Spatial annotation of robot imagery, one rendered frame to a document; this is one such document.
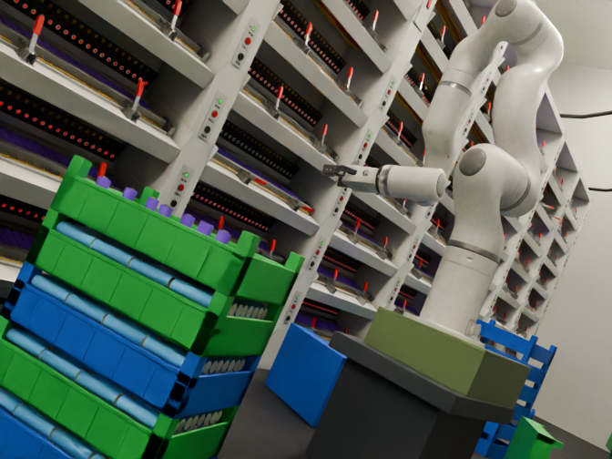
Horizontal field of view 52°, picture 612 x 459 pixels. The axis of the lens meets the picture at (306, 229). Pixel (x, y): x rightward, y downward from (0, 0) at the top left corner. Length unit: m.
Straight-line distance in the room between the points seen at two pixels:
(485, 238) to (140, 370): 0.85
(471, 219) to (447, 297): 0.18
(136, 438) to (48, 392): 0.14
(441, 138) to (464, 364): 0.61
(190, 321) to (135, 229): 0.15
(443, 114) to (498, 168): 0.31
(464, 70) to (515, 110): 0.22
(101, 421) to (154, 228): 0.25
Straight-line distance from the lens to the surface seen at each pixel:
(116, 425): 0.84
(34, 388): 0.91
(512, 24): 1.58
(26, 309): 0.92
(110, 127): 1.43
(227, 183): 1.70
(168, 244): 0.81
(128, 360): 0.82
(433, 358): 1.34
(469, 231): 1.42
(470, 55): 1.69
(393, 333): 1.39
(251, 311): 0.87
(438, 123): 1.64
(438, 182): 1.60
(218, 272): 0.77
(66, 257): 0.89
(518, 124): 1.52
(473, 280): 1.41
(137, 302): 0.82
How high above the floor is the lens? 0.40
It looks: 2 degrees up
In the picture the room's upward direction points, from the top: 24 degrees clockwise
